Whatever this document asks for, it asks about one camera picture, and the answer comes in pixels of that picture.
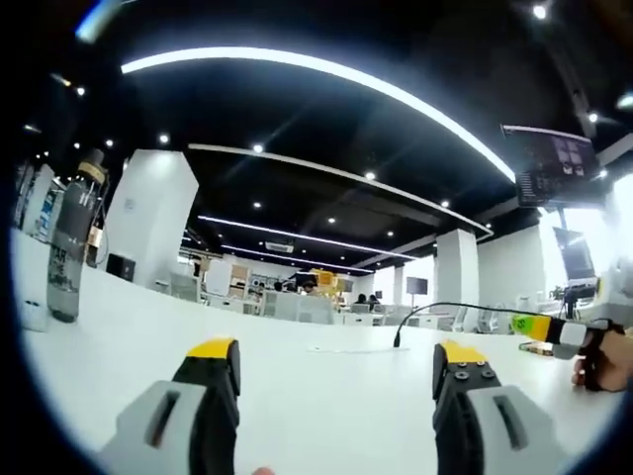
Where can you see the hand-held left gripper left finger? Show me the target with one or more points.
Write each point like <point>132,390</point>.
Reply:
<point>198,420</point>

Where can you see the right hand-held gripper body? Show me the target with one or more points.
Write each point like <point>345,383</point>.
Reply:
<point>615,297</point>

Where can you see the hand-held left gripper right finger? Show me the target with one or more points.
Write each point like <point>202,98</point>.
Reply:
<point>470,425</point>

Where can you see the white desk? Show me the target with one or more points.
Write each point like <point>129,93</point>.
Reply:
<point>321,396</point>

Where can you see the person's right hand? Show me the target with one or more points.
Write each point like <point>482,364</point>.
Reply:
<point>610,361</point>

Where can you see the person's left hand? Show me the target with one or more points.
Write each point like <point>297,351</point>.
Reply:
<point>262,471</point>

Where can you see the row of white office chairs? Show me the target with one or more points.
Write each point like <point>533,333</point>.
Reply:
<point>475,316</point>

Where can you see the white pillar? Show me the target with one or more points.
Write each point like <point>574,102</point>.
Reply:
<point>153,218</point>
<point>457,272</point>

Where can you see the screen on stand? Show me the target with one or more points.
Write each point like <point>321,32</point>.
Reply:
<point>417,285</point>

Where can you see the hanging dark monitor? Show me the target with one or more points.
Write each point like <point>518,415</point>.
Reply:
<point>554,163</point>

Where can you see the white office partition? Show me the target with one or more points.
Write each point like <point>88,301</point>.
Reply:
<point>301,309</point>

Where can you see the black box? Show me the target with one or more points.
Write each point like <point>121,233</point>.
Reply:
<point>120,267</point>

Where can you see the yellow storage rack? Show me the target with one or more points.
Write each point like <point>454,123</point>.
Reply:
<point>326,282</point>

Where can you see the small white device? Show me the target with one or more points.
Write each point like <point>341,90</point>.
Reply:
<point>35,314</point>

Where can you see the clear grey water bottle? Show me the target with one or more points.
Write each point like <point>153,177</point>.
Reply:
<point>66,277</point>

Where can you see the curved ceiling light strip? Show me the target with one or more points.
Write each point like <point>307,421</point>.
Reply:
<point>346,173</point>
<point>297,62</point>

